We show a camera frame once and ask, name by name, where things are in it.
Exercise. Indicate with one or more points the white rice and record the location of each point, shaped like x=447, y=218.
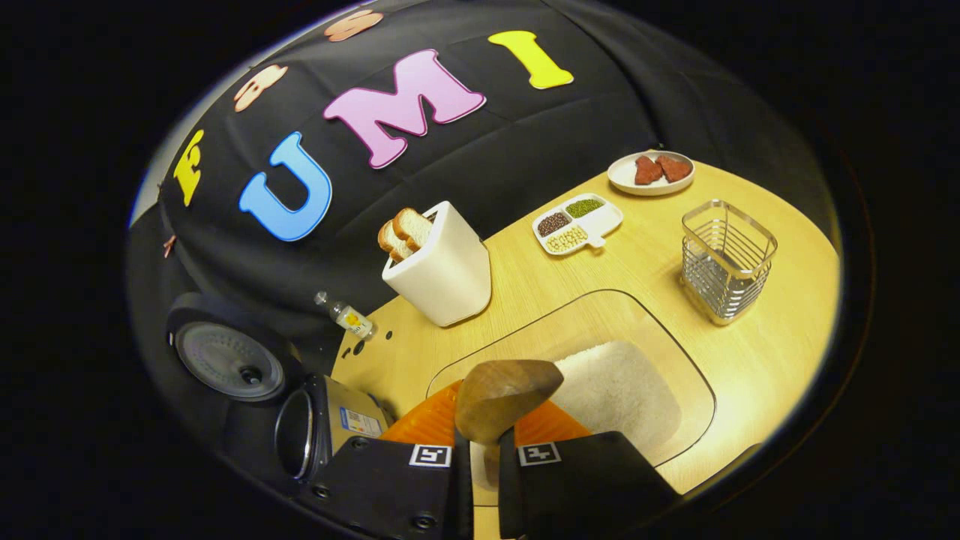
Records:
x=615, y=390

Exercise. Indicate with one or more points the white divided bean dish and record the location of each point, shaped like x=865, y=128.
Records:
x=600, y=221

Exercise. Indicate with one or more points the black backdrop cloth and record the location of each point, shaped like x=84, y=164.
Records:
x=600, y=90

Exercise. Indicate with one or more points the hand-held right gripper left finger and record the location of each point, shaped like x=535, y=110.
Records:
x=375, y=480

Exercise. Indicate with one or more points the red meat slice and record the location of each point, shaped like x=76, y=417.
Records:
x=673, y=168
x=647, y=171

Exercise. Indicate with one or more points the glass bottle with yellow label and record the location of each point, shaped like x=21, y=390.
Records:
x=349, y=317

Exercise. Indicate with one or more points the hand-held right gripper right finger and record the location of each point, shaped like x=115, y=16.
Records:
x=585, y=480

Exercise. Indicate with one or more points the pink clip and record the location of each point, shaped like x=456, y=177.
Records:
x=169, y=245

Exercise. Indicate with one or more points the clear plastic rice box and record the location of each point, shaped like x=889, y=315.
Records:
x=570, y=315

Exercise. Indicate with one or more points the wooden spoon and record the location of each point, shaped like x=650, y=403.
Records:
x=502, y=394

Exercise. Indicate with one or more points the dark rice cooker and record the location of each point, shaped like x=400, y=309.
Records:
x=330, y=420

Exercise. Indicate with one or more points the white round plate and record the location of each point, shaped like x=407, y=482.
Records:
x=622, y=176

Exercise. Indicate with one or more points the white toaster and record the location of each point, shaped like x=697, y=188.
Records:
x=450, y=277

